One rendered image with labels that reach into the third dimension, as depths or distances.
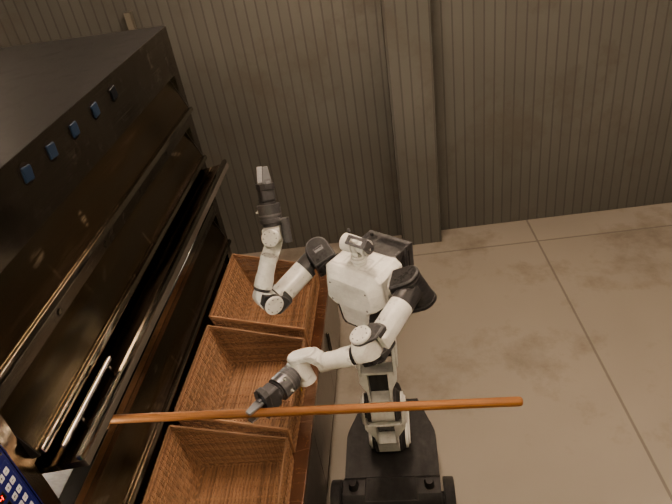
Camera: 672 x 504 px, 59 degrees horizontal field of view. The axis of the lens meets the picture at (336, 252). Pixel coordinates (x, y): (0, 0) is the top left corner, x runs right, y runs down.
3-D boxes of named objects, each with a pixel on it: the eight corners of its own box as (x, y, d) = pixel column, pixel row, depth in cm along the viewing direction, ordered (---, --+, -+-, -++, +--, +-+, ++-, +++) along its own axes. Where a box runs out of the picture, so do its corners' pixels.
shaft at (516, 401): (521, 400, 185) (522, 394, 183) (523, 408, 183) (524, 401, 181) (17, 422, 206) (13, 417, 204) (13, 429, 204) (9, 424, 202)
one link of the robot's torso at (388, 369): (365, 405, 273) (353, 325, 250) (403, 403, 271) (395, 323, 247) (364, 430, 260) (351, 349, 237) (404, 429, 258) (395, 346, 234)
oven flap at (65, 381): (34, 457, 159) (-23, 412, 149) (201, 161, 305) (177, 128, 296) (46, 452, 157) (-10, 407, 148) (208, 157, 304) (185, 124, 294)
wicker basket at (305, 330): (219, 357, 308) (206, 317, 293) (241, 289, 354) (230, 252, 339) (311, 352, 301) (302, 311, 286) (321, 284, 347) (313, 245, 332)
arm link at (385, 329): (387, 371, 197) (418, 319, 207) (370, 347, 189) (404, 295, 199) (361, 363, 205) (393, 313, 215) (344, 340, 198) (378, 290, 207)
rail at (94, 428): (84, 460, 158) (78, 461, 159) (227, 161, 305) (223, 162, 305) (80, 455, 157) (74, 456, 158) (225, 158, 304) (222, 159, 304)
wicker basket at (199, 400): (188, 456, 258) (169, 415, 243) (219, 363, 304) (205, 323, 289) (296, 454, 251) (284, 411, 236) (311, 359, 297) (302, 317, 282)
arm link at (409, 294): (401, 317, 213) (419, 288, 219) (420, 319, 206) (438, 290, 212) (385, 295, 207) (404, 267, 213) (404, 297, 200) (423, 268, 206)
